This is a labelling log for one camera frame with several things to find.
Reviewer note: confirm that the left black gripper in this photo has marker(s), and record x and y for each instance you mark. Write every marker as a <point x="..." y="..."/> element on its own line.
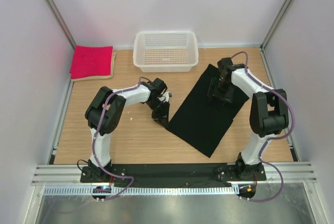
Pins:
<point x="158" y="109"/>

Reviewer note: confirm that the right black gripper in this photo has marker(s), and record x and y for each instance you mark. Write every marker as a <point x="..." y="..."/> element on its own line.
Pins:
<point x="222" y="94"/>

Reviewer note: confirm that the black t-shirt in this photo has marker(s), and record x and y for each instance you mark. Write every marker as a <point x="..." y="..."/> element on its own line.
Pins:
<point x="200" y="123"/>

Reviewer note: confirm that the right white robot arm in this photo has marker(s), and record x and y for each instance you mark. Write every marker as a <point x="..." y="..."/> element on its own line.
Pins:
<point x="268" y="114"/>

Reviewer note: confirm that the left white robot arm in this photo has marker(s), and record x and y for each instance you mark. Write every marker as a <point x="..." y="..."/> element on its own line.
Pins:
<point x="105" y="111"/>

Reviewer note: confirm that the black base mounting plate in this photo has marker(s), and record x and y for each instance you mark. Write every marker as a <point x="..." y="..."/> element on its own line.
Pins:
<point x="192" y="175"/>

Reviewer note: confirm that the white perforated plastic basket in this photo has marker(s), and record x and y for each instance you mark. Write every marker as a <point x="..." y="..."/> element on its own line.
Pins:
<point x="165" y="51"/>

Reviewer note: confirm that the folded beige t-shirt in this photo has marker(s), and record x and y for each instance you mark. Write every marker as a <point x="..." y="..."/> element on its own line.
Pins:
<point x="112" y="62"/>

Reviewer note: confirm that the folded pink t-shirt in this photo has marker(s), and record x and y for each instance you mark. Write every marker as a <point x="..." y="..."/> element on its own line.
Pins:
<point x="91" y="63"/>

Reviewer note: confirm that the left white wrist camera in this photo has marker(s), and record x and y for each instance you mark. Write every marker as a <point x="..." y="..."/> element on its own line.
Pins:
<point x="167" y="95"/>

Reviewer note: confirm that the white slotted cable duct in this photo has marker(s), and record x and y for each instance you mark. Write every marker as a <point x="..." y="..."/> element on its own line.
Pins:
<point x="103" y="190"/>

